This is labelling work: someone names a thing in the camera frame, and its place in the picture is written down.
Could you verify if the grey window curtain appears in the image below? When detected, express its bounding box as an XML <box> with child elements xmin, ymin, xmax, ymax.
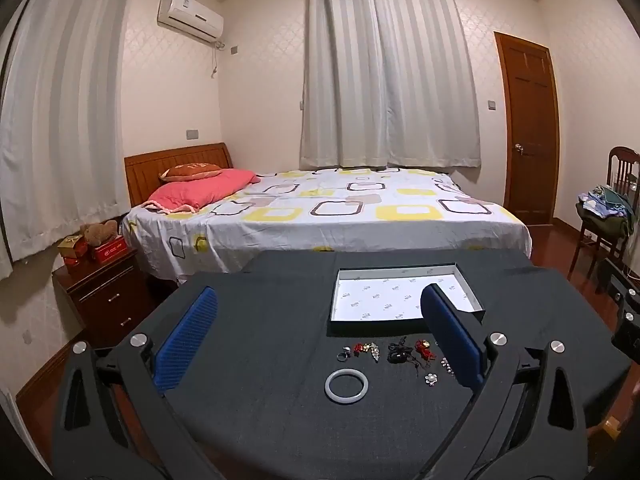
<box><xmin>299</xmin><ymin>0</ymin><xmax>483</xmax><ymax>171</ymax></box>

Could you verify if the dark wooden chair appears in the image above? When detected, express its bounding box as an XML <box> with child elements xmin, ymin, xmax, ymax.
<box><xmin>567</xmin><ymin>146</ymin><xmax>640</xmax><ymax>293</ymax></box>

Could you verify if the pale jade bangle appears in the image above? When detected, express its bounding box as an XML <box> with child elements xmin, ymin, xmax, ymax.
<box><xmin>324</xmin><ymin>368</ymin><xmax>370</xmax><ymax>404</ymax></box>

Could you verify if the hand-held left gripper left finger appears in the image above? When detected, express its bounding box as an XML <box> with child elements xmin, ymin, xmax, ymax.
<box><xmin>50</xmin><ymin>286</ymin><xmax>241</xmax><ymax>480</ymax></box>

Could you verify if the bed with patterned sheet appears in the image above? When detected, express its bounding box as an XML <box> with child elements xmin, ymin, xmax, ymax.
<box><xmin>120</xmin><ymin>167</ymin><xmax>532</xmax><ymax>288</ymax></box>

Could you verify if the brown wooden door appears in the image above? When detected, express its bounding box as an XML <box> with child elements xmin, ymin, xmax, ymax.
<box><xmin>492</xmin><ymin>31</ymin><xmax>561</xmax><ymax>226</ymax></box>

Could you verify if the wooden headboard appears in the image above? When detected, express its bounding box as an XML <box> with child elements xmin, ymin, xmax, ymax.
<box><xmin>124</xmin><ymin>142</ymin><xmax>236</xmax><ymax>208</ymax></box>

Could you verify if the dark grey table cloth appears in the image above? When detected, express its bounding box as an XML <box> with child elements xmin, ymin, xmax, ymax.
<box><xmin>165</xmin><ymin>249</ymin><xmax>633</xmax><ymax>480</ymax></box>

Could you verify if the dark wooden nightstand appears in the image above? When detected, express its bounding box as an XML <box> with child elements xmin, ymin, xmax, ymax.
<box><xmin>51</xmin><ymin>247</ymin><xmax>153</xmax><ymax>348</ymax></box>

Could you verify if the white-lined shallow box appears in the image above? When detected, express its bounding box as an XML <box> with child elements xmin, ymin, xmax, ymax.
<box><xmin>326</xmin><ymin>262</ymin><xmax>487</xmax><ymax>338</ymax></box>

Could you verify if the red gift box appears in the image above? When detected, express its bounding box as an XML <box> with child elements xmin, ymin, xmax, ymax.
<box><xmin>89</xmin><ymin>237</ymin><xmax>130</xmax><ymax>266</ymax></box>

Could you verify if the brown teddy bear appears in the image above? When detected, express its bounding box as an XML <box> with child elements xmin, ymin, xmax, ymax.
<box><xmin>80</xmin><ymin>220</ymin><xmax>119</xmax><ymax>248</ymax></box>

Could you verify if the gold and red box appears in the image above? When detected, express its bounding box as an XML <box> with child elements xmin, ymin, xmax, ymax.
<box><xmin>56</xmin><ymin>234</ymin><xmax>90</xmax><ymax>261</ymax></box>

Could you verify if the pile of clothes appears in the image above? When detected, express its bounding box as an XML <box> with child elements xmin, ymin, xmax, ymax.
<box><xmin>575</xmin><ymin>185</ymin><xmax>636</xmax><ymax>238</ymax></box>

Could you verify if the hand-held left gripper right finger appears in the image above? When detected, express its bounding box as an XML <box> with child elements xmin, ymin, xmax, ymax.
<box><xmin>400</xmin><ymin>283</ymin><xmax>588</xmax><ymax>480</ymax></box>

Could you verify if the brown cushion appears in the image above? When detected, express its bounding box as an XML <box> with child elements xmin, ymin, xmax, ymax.
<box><xmin>159</xmin><ymin>162</ymin><xmax>225</xmax><ymax>183</ymax></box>

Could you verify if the red knot ornament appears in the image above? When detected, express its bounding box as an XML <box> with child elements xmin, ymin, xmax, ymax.
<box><xmin>414</xmin><ymin>338</ymin><xmax>437</xmax><ymax>365</ymax></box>

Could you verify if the air conditioner cable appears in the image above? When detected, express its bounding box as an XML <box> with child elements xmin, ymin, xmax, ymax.
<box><xmin>210</xmin><ymin>37</ymin><xmax>226</xmax><ymax>81</ymax></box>

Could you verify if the white air conditioner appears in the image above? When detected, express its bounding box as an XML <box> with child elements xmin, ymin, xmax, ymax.
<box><xmin>157</xmin><ymin>0</ymin><xmax>225</xmax><ymax>41</ymax></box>

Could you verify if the pink pillow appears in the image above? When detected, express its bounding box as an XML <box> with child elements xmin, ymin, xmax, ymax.
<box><xmin>142</xmin><ymin>169</ymin><xmax>262</xmax><ymax>215</ymax></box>

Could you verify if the long grey side curtain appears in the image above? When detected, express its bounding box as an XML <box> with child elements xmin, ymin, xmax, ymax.
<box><xmin>0</xmin><ymin>0</ymin><xmax>138</xmax><ymax>281</ymax></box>

